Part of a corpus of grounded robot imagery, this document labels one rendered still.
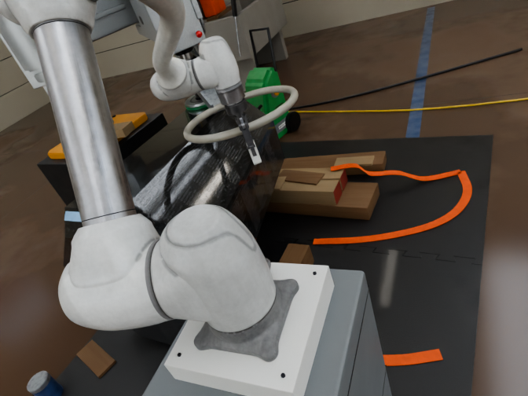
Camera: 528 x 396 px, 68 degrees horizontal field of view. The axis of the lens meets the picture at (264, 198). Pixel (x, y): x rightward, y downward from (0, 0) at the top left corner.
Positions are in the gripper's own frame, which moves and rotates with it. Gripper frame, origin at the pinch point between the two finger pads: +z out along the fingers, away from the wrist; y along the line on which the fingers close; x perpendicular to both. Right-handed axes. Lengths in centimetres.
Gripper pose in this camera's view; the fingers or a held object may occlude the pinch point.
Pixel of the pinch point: (254, 152)
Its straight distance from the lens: 143.3
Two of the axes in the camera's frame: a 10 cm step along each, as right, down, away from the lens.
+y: -1.5, -4.7, 8.7
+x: -9.4, 3.5, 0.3
